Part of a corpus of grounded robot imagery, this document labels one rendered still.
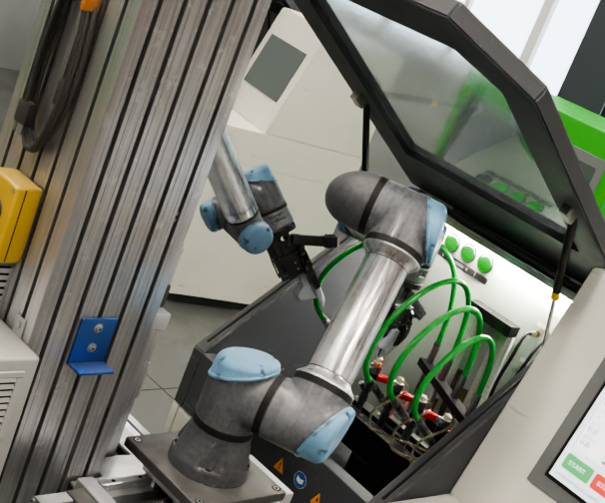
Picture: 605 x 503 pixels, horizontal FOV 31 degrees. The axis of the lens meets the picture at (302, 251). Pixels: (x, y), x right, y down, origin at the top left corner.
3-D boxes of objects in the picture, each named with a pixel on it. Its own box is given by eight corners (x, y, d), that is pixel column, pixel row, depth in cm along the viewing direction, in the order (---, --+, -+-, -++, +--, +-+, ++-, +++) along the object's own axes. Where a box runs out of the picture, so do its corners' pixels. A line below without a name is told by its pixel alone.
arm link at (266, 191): (232, 177, 256) (263, 162, 258) (251, 219, 258) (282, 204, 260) (241, 176, 248) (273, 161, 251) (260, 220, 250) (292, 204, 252)
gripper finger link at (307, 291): (304, 315, 258) (289, 279, 257) (327, 304, 259) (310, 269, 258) (306, 316, 255) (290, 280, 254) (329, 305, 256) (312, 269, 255)
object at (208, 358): (182, 407, 273) (203, 352, 269) (195, 407, 276) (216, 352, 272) (338, 564, 233) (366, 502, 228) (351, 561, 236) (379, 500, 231)
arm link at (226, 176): (212, 51, 212) (288, 242, 241) (190, 35, 221) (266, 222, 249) (160, 78, 210) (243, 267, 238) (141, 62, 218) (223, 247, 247)
